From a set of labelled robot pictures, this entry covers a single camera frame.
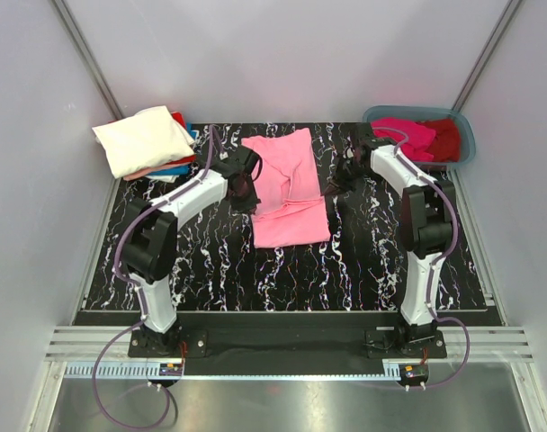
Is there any red folded t-shirt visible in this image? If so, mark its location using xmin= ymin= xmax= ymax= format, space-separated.
xmin=171 ymin=112 xmax=195 ymax=161

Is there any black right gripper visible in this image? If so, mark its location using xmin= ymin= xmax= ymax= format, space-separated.
xmin=322 ymin=154 xmax=368 ymax=198

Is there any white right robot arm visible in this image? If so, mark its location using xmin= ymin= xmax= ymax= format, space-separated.
xmin=324 ymin=122 xmax=459 ymax=357

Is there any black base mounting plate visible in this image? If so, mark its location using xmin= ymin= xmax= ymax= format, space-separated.
xmin=129 ymin=311 xmax=447 ymax=371

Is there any magenta crumpled t-shirt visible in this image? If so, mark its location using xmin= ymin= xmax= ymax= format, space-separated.
xmin=371 ymin=117 xmax=436 ymax=162

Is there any dark red crumpled t-shirt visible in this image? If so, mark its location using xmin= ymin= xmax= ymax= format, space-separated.
xmin=419 ymin=119 xmax=462 ymax=163

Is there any white folded t-shirt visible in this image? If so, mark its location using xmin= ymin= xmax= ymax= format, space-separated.
xmin=93 ymin=105 xmax=194 ymax=179

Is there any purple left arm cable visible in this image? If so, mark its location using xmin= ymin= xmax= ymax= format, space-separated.
xmin=92 ymin=124 xmax=228 ymax=427

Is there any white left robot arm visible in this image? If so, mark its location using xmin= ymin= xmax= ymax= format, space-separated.
xmin=113 ymin=147 xmax=263 ymax=356

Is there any light pink t-shirt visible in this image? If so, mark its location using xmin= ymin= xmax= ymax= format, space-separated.
xmin=242 ymin=128 xmax=330 ymax=248

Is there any grey-blue plastic basket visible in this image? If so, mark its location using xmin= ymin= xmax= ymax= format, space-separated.
xmin=363 ymin=105 xmax=476 ymax=172

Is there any salmon folded t-shirt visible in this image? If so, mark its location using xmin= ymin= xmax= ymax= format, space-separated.
xmin=122 ymin=162 xmax=188 ymax=181

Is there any white slotted cable duct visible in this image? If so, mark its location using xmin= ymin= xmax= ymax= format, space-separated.
xmin=65 ymin=361 xmax=400 ymax=382

